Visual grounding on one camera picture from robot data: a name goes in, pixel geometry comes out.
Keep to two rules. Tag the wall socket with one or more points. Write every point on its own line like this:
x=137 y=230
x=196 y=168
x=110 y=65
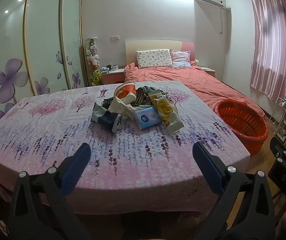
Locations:
x=115 y=38

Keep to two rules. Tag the red paper cup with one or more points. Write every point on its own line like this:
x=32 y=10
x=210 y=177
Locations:
x=126 y=90

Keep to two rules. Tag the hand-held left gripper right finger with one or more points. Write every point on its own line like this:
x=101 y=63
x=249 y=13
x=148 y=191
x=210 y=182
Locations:
x=205 y=165

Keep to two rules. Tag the grey green sock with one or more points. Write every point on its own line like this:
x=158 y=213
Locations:
x=151 y=90

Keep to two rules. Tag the pink nightstand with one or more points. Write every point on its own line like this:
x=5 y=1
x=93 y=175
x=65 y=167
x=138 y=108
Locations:
x=113 y=78

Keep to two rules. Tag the pink striped pillow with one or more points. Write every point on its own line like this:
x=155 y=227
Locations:
x=180 y=58

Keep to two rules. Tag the dark blue snack wrapper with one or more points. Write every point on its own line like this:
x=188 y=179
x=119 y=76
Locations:
x=103 y=117

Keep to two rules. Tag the flower printed wardrobe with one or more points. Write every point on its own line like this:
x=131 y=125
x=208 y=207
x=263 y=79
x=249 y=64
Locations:
x=45 y=30

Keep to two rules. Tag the blue tissue pack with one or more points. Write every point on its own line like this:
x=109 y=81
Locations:
x=148 y=117

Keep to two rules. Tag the coral duvet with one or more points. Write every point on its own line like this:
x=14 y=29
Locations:
x=183 y=77

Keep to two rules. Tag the yellow snack bag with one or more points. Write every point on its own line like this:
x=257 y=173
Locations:
x=165 y=110

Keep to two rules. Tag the white nightstand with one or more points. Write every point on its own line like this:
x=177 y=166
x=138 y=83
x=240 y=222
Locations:
x=209 y=71

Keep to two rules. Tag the brown striped cloth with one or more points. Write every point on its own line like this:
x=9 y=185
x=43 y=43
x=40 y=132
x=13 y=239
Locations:
x=139 y=96

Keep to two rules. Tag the pink curtain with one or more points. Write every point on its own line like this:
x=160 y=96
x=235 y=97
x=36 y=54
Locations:
x=273 y=42

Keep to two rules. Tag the white bag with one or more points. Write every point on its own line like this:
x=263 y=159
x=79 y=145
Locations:
x=118 y=107

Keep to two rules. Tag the black white checkered cloth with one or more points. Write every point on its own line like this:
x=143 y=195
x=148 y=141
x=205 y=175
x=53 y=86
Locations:
x=106 y=102

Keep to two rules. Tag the orange plastic basket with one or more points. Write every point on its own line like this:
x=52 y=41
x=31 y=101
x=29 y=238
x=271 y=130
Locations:
x=240 y=122

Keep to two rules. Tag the white floral pillow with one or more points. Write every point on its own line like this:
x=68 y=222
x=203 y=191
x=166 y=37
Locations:
x=154 y=58

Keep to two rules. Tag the floral printed tablecloth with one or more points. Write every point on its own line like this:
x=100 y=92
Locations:
x=58 y=135

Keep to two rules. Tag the cream pink headboard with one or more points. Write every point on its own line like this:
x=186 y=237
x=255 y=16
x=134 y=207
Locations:
x=153 y=44

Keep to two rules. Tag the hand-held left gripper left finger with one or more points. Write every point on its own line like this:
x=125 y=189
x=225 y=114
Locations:
x=75 y=165

